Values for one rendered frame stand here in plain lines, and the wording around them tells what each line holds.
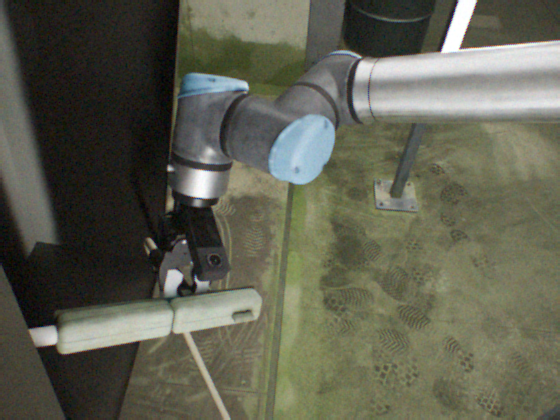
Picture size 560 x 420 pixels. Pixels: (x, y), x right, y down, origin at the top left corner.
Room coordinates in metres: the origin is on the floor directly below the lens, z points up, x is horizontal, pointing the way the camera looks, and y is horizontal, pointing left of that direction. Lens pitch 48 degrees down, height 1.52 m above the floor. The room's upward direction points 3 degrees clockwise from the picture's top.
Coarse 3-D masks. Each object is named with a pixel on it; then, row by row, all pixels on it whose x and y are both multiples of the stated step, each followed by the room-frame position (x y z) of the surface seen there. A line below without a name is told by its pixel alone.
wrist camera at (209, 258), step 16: (192, 208) 0.42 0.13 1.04; (208, 208) 0.43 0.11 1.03; (192, 224) 0.39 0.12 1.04; (208, 224) 0.40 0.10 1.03; (192, 240) 0.36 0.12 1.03; (208, 240) 0.37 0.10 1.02; (192, 256) 0.35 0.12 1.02; (208, 256) 0.34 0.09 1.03; (224, 256) 0.35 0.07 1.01; (208, 272) 0.32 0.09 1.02; (224, 272) 0.33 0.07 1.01
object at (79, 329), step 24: (240, 288) 0.39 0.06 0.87; (72, 312) 0.27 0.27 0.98; (96, 312) 0.28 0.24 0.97; (120, 312) 0.29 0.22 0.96; (144, 312) 0.29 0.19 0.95; (168, 312) 0.30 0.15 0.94; (192, 312) 0.31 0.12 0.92; (216, 312) 0.33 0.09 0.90; (240, 312) 0.34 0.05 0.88; (48, 336) 0.24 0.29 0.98; (72, 336) 0.24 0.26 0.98; (96, 336) 0.25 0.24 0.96; (120, 336) 0.26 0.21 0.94; (144, 336) 0.27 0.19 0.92
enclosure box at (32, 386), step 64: (0, 0) 0.71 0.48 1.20; (64, 0) 0.71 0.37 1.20; (128, 0) 0.71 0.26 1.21; (0, 64) 0.71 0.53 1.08; (64, 64) 0.71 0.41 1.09; (128, 64) 0.71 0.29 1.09; (0, 128) 0.70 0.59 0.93; (64, 128) 0.71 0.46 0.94; (128, 128) 0.71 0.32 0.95; (0, 192) 0.64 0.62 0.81; (64, 192) 0.71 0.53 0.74; (128, 192) 0.71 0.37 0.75; (0, 256) 0.56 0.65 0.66; (64, 256) 0.67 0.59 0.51; (128, 256) 0.71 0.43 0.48; (0, 320) 0.12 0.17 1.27; (0, 384) 0.11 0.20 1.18; (64, 384) 0.34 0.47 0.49; (128, 384) 0.35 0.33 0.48
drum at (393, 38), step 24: (360, 0) 2.87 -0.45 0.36; (384, 0) 2.76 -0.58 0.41; (408, 0) 2.74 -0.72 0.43; (432, 0) 2.83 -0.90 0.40; (360, 24) 2.84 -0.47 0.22; (384, 24) 2.75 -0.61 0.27; (408, 24) 2.75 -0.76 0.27; (360, 48) 2.81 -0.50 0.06; (384, 48) 2.74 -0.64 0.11; (408, 48) 2.76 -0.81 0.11
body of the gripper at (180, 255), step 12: (180, 204) 0.44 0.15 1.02; (192, 204) 0.41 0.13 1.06; (204, 204) 0.41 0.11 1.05; (216, 204) 0.43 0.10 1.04; (168, 216) 0.45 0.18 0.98; (180, 216) 0.43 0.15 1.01; (156, 228) 0.43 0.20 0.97; (168, 228) 0.40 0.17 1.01; (180, 228) 0.41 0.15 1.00; (156, 240) 0.42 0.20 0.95; (168, 240) 0.40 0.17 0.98; (180, 240) 0.38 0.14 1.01; (180, 252) 0.37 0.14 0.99; (180, 264) 0.37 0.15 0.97; (192, 264) 0.37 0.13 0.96
